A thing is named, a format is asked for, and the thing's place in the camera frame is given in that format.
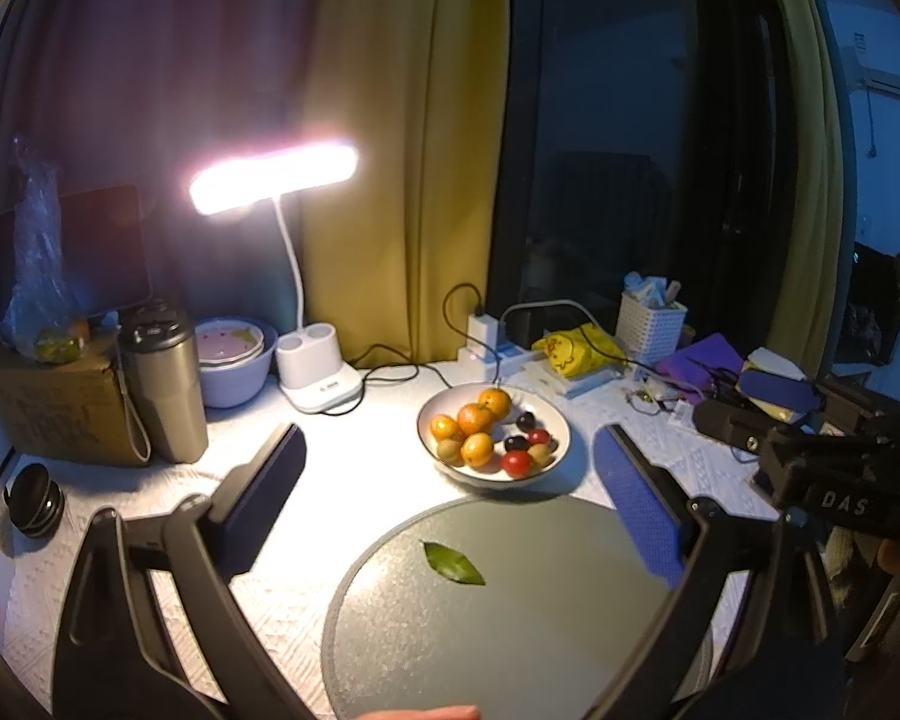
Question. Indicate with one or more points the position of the grey round tray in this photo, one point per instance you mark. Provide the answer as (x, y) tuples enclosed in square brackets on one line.
[(540, 637)]

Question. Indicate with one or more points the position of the dark purple curtain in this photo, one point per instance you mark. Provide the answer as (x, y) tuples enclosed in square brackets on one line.
[(157, 75)]

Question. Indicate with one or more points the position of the white plate with dark rim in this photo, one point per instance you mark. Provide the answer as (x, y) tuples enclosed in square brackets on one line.
[(551, 420)]

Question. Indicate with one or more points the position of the pale toiletry packets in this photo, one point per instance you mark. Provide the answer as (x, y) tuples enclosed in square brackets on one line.
[(649, 291)]

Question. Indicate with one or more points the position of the yellow printed bag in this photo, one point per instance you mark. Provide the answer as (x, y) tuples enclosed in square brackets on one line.
[(574, 349)]

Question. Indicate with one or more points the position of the black round lens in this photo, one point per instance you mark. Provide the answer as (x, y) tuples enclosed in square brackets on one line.
[(34, 500)]

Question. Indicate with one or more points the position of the white charger plug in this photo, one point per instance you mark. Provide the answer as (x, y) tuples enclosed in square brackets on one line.
[(482, 331)]

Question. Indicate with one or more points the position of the pink plates stack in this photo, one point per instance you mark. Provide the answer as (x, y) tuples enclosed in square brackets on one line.
[(229, 341)]

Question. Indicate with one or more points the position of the large orange with stem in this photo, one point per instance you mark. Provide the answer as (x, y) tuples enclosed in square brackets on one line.
[(474, 417)]

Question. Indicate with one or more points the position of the steel thermos bottle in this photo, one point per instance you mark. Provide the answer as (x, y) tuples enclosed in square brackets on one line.
[(165, 390)]

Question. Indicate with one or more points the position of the person's left hand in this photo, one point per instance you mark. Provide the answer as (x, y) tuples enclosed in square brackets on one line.
[(427, 714)]

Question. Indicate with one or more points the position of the clear plastic bag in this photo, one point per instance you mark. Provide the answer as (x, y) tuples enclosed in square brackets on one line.
[(37, 277)]

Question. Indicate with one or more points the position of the white textured tablecloth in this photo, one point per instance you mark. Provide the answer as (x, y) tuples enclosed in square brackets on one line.
[(375, 465)]

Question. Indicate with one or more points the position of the white air conditioner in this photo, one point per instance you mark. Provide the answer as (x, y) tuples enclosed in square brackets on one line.
[(896, 82)]

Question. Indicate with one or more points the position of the olive curtain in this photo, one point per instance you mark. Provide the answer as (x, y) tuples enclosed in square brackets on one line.
[(817, 202)]

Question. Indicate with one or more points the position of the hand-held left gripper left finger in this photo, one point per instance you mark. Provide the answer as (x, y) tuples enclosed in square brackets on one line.
[(270, 495)]

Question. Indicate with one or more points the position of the purple notebook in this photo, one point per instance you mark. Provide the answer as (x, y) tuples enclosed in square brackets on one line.
[(701, 364)]

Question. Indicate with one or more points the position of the small orange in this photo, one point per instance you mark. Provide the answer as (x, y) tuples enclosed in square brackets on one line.
[(477, 450)]

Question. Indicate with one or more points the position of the cardboard box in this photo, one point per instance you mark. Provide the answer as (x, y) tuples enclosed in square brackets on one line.
[(60, 405)]

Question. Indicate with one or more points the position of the white woven basket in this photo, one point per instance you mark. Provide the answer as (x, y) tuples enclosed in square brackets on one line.
[(651, 330)]

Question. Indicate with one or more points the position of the white flat box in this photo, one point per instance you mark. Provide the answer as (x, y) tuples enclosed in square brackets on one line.
[(581, 382)]

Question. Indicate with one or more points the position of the white desk lamp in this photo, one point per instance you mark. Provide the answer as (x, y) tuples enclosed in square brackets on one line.
[(319, 382)]

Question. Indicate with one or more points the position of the small metal trinket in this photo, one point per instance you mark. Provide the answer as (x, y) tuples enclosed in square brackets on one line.
[(645, 399)]

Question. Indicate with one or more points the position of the white power strip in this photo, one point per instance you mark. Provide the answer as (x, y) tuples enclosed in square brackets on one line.
[(510, 356)]

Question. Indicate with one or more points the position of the yellow curtain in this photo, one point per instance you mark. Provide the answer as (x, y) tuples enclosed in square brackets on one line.
[(405, 165)]

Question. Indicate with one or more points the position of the dark window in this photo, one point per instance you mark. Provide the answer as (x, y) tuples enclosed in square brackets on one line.
[(630, 127)]

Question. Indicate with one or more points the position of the green leaf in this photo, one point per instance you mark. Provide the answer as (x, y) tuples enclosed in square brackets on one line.
[(454, 564)]

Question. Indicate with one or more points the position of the lilac bowl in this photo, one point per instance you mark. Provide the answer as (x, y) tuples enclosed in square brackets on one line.
[(236, 386)]

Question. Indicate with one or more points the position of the dark plum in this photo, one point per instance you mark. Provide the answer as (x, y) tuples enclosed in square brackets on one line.
[(526, 420), (516, 443)]

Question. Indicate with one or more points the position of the red cherry tomato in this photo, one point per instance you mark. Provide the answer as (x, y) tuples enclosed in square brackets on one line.
[(538, 436), (517, 463)]

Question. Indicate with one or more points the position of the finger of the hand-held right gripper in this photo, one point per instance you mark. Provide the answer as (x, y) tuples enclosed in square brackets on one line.
[(727, 424), (780, 391)]

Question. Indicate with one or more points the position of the small brown fruit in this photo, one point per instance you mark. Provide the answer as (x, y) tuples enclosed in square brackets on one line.
[(448, 451), (540, 454)]

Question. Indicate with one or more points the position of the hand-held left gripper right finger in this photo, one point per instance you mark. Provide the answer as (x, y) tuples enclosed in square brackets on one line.
[(634, 495)]

